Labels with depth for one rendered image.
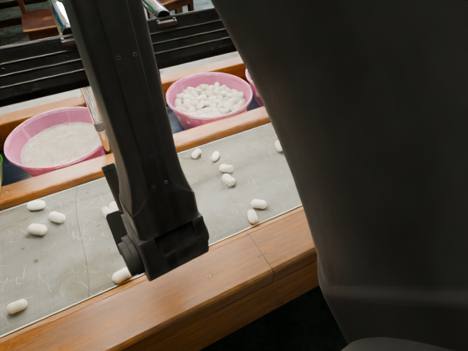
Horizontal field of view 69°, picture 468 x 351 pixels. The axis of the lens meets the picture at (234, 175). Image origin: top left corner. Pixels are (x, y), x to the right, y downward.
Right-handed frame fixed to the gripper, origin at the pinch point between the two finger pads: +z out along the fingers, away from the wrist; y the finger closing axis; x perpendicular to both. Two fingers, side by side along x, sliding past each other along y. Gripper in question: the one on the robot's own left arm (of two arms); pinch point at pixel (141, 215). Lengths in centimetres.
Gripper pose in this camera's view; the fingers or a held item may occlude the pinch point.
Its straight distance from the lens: 61.1
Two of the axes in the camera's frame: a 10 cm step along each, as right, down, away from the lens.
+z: -3.4, -0.1, 9.4
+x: 3.1, 9.4, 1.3
